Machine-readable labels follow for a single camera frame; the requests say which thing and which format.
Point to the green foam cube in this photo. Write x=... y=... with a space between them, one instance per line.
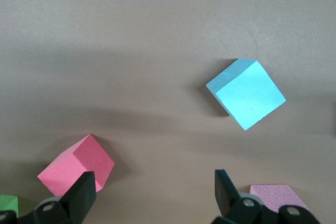
x=8 y=204

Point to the blue foam cube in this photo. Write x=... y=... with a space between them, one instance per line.
x=249 y=95

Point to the red foam cube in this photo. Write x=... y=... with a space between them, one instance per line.
x=71 y=166

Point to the pink foam cube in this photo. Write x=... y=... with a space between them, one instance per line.
x=273 y=195

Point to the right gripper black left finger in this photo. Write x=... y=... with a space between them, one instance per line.
x=76 y=203

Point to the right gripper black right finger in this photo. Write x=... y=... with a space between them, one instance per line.
x=228 y=203

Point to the brown table cover sheet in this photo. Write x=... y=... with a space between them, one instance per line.
x=131 y=37

